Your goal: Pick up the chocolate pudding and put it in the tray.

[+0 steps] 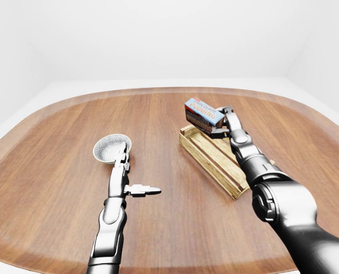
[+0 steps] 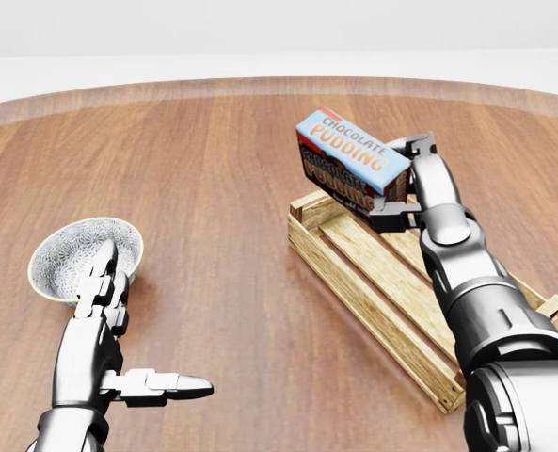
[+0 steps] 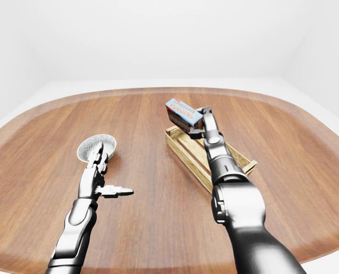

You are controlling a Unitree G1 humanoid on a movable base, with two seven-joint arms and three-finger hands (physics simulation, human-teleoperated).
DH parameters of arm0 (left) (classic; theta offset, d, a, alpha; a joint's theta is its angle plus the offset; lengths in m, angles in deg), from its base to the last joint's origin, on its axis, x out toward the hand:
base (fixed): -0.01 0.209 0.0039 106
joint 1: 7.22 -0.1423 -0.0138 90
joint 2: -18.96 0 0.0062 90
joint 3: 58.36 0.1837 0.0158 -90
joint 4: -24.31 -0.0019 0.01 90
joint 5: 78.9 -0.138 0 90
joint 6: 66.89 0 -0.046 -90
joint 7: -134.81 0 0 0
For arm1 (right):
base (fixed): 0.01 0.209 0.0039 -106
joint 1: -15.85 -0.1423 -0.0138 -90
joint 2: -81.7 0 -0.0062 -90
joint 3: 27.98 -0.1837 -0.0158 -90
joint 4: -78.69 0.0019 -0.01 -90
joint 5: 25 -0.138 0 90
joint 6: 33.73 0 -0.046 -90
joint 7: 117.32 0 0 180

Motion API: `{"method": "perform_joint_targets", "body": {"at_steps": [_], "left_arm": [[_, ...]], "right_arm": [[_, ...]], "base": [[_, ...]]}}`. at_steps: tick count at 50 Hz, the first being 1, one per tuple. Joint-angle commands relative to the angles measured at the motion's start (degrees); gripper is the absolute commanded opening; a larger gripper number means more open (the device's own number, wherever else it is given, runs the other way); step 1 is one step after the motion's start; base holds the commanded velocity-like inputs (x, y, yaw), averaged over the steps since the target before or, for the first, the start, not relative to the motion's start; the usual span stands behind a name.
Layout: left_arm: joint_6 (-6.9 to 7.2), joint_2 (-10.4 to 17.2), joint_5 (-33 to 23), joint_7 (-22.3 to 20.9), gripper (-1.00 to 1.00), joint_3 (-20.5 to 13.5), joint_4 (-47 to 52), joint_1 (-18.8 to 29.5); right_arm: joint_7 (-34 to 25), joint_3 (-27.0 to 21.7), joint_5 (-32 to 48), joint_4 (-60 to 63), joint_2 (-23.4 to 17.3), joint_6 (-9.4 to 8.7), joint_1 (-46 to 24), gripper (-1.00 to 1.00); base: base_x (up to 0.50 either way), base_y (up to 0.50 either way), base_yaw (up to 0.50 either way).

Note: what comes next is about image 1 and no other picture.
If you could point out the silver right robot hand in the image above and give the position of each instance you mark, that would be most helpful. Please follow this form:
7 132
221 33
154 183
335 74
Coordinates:
233 122

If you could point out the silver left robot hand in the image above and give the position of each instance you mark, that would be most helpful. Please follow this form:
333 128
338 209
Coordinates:
117 182

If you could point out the chocolate pudding box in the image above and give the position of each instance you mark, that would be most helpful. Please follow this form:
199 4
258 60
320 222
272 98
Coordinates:
203 114

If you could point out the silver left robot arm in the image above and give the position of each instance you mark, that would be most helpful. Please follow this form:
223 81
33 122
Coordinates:
109 234

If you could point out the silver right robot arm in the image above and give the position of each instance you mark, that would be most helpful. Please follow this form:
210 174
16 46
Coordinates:
283 199

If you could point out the wooden slat tray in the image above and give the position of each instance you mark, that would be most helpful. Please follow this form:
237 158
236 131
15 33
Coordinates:
212 160

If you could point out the grey speckled bowl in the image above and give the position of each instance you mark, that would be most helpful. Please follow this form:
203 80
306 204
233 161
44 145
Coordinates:
109 149

